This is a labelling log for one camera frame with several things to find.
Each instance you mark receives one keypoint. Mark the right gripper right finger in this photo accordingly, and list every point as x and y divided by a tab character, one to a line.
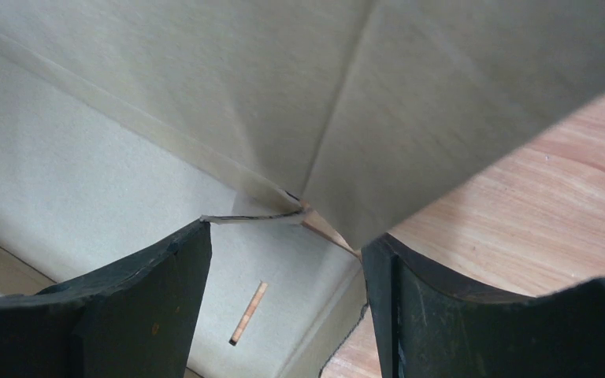
431	321

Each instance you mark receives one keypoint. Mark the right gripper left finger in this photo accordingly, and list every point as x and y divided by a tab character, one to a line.
134	317

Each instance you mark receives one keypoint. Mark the brown cardboard box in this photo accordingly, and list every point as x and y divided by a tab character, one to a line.
471	131

